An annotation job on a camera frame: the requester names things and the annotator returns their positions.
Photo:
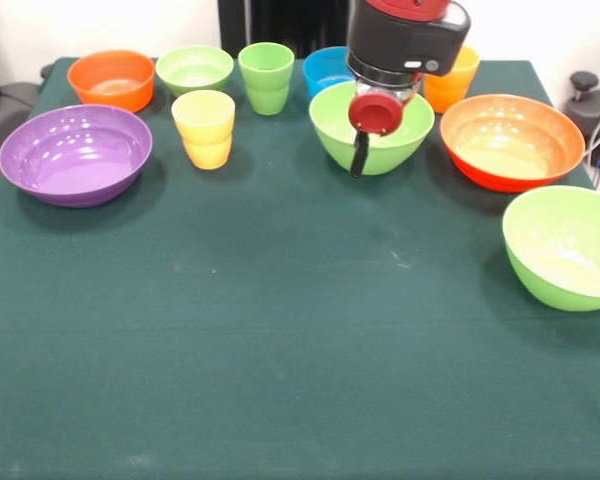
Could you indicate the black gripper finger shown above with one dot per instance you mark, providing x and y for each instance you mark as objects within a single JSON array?
[{"x": 360, "y": 155}]

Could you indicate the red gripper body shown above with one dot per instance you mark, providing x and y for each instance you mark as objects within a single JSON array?
[{"x": 375, "y": 113}]

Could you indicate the large green plastic bowl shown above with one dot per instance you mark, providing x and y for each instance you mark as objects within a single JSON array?
[
  {"x": 565, "y": 250},
  {"x": 332, "y": 130}
]

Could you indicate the blue plastic bowl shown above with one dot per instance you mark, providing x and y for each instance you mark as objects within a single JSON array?
[{"x": 325, "y": 67}]

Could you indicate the yellow plastic cup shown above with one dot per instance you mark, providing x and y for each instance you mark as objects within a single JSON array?
[
  {"x": 203, "y": 130},
  {"x": 452, "y": 90}
]

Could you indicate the green plastic cup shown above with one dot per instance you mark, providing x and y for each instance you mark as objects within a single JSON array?
[{"x": 266, "y": 85}]

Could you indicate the large orange plastic bowl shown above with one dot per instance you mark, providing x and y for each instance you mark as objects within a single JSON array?
[{"x": 512, "y": 145}]

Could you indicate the small green plastic bowl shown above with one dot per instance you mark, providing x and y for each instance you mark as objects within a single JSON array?
[{"x": 195, "y": 67}]

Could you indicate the dark green table cloth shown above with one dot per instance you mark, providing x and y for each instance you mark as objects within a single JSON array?
[{"x": 280, "y": 325}]

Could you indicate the black knobbed equipment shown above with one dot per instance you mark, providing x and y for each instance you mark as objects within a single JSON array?
[{"x": 595, "y": 115}]

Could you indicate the small orange plastic bowl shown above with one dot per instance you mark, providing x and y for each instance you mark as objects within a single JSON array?
[{"x": 112, "y": 75}]

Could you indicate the purple plastic bowl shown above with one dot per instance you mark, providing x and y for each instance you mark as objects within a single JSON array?
[{"x": 75, "y": 165}]

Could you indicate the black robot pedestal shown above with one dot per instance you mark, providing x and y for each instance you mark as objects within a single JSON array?
[{"x": 285, "y": 22}]

